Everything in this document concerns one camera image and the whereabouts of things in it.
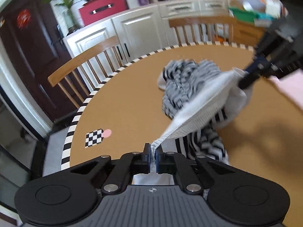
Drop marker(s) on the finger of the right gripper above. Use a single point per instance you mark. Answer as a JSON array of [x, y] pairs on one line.
[[248, 80], [259, 65]]

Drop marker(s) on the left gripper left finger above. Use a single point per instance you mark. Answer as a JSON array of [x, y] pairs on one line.
[[142, 161]]

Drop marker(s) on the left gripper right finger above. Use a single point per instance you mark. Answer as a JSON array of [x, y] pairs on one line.
[[164, 162]]

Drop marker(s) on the black white striped sweater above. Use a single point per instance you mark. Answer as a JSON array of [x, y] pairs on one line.
[[199, 99]]

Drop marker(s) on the wooden sideboard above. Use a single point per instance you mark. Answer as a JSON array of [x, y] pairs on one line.
[[247, 33]]

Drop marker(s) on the green plastic tray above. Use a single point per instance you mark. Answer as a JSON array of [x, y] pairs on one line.
[[257, 18]]

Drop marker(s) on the checkerboard marker sticker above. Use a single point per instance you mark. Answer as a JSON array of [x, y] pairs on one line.
[[93, 138]]

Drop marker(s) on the wooden chair middle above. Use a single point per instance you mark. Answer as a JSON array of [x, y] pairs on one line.
[[204, 29]]

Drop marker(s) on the wooden chair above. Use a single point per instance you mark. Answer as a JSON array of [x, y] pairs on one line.
[[204, 29], [85, 57]]

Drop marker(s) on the white cabinet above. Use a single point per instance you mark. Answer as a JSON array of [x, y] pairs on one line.
[[142, 30]]

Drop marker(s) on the wooden chair left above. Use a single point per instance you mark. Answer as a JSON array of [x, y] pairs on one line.
[[85, 57]]

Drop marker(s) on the dark brown door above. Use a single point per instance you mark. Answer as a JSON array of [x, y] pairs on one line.
[[30, 34]]

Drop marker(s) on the red storage box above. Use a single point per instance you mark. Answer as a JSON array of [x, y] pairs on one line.
[[99, 9]]

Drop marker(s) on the green potted plant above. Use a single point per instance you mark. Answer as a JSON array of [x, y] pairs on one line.
[[70, 20]]

